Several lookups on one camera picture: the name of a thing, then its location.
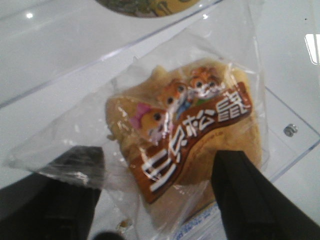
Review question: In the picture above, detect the clear acrylic display shelf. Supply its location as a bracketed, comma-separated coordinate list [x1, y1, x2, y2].
[0, 0, 320, 180]

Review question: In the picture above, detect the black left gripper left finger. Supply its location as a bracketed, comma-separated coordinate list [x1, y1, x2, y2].
[0, 146, 105, 240]

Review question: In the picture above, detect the packaged bread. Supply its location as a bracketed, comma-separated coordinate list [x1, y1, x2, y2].
[4, 0, 268, 240]

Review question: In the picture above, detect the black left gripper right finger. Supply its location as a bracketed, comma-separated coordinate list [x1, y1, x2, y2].
[211, 150, 320, 240]

